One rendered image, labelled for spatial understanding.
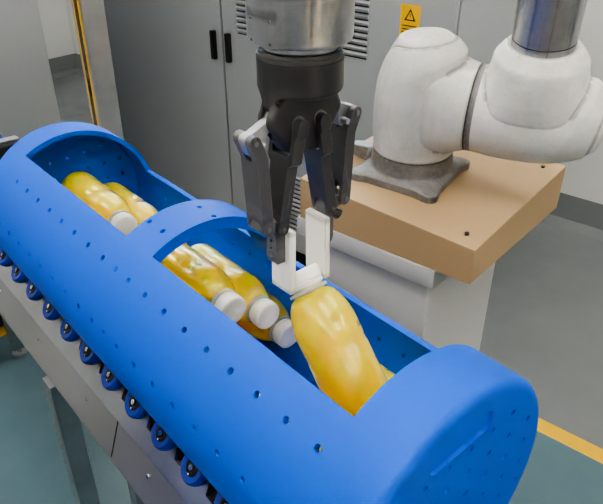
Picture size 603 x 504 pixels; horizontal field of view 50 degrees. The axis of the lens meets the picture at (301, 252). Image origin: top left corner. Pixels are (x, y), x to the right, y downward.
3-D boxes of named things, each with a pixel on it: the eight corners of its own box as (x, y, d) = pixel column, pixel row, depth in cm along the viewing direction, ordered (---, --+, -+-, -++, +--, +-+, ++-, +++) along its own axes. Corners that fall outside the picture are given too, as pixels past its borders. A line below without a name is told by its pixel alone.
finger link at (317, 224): (304, 209, 65) (310, 206, 65) (305, 267, 69) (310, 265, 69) (325, 219, 63) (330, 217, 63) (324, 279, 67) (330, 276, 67)
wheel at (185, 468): (200, 441, 83) (188, 441, 82) (219, 463, 81) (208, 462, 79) (184, 472, 84) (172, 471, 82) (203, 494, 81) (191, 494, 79)
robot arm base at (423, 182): (374, 138, 140) (376, 114, 137) (471, 165, 130) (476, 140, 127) (329, 172, 128) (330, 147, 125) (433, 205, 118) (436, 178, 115)
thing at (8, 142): (29, 196, 156) (15, 134, 148) (36, 202, 153) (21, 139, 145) (-14, 208, 150) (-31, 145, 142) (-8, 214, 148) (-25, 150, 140)
